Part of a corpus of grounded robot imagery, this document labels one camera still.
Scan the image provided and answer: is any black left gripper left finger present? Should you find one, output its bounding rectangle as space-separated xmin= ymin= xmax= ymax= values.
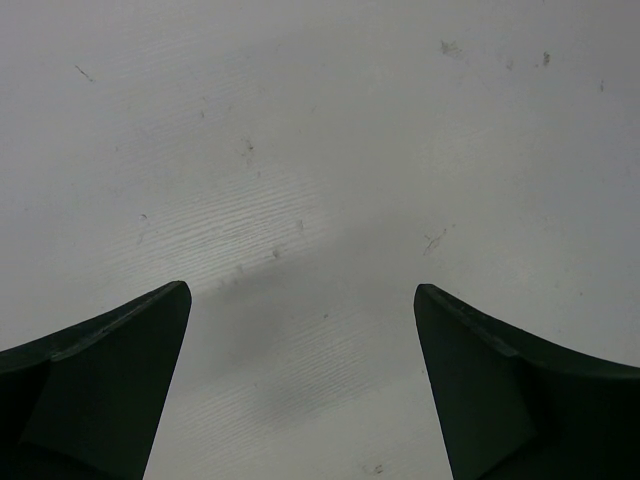
xmin=1 ymin=281 xmax=191 ymax=479

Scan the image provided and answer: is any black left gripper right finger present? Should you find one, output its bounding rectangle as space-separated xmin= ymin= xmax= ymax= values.
xmin=414 ymin=284 xmax=639 ymax=479

